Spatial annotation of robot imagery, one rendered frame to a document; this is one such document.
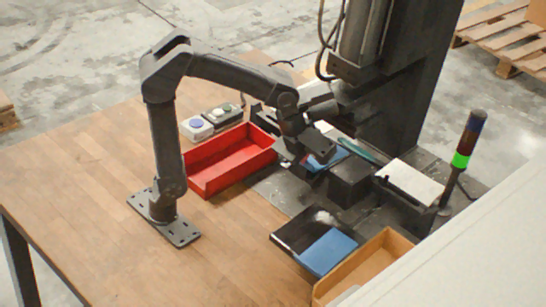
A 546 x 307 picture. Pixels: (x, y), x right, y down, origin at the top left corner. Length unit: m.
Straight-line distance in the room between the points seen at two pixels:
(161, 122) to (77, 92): 2.27
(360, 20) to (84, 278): 0.77
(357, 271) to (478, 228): 1.02
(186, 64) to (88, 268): 0.49
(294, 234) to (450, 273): 1.07
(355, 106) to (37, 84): 2.45
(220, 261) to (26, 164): 0.56
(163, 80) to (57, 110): 2.23
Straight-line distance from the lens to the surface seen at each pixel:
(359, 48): 1.26
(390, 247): 1.38
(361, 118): 1.34
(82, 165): 1.54
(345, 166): 1.45
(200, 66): 1.11
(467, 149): 1.41
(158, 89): 1.11
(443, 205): 1.53
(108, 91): 3.42
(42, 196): 1.47
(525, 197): 0.35
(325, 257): 1.31
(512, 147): 3.55
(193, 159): 1.50
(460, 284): 0.29
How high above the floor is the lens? 1.89
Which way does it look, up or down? 39 degrees down
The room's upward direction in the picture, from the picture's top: 8 degrees clockwise
